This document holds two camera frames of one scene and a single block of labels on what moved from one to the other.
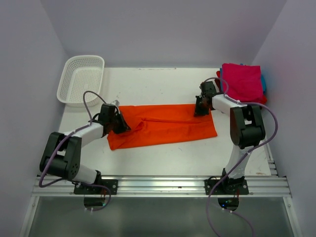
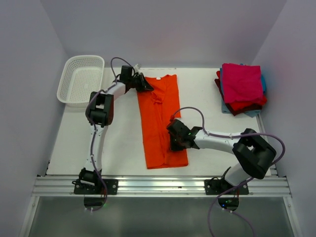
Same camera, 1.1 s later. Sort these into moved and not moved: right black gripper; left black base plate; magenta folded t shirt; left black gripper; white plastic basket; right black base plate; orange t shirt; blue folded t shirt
Moved: right black gripper; left black gripper; orange t shirt
Not moved: left black base plate; right black base plate; white plastic basket; magenta folded t shirt; blue folded t shirt
